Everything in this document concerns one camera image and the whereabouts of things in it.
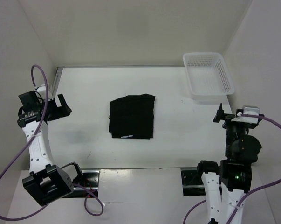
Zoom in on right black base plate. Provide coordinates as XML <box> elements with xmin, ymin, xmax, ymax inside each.
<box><xmin>181</xmin><ymin>168</ymin><xmax>205</xmax><ymax>196</ymax></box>

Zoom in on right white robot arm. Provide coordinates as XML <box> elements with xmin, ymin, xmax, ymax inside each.
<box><xmin>195</xmin><ymin>106</ymin><xmax>262</xmax><ymax>224</ymax></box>

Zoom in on white perforated plastic basket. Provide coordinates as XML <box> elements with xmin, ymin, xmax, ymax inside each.
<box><xmin>183</xmin><ymin>52</ymin><xmax>235</xmax><ymax>101</ymax></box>

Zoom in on black shorts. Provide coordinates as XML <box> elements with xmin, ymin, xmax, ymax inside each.
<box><xmin>109</xmin><ymin>94</ymin><xmax>156</xmax><ymax>140</ymax></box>

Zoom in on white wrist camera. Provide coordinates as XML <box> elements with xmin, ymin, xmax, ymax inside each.
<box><xmin>231</xmin><ymin>106</ymin><xmax>260</xmax><ymax>124</ymax></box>
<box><xmin>35</xmin><ymin>84</ymin><xmax>54</xmax><ymax>101</ymax></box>

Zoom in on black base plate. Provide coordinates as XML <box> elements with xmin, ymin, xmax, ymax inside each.
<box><xmin>181</xmin><ymin>168</ymin><xmax>205</xmax><ymax>196</ymax></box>
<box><xmin>64</xmin><ymin>170</ymin><xmax>100</xmax><ymax>198</ymax></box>

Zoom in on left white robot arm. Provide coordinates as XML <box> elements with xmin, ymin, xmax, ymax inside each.
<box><xmin>17</xmin><ymin>85</ymin><xmax>84</xmax><ymax>206</ymax></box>

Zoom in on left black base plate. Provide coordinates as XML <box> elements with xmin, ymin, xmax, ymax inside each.
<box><xmin>64</xmin><ymin>170</ymin><xmax>100</xmax><ymax>198</ymax></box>

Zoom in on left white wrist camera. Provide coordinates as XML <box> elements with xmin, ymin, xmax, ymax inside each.
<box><xmin>35</xmin><ymin>84</ymin><xmax>54</xmax><ymax>101</ymax></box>

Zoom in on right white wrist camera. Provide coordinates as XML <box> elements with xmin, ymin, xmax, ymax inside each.
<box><xmin>231</xmin><ymin>106</ymin><xmax>260</xmax><ymax>124</ymax></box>

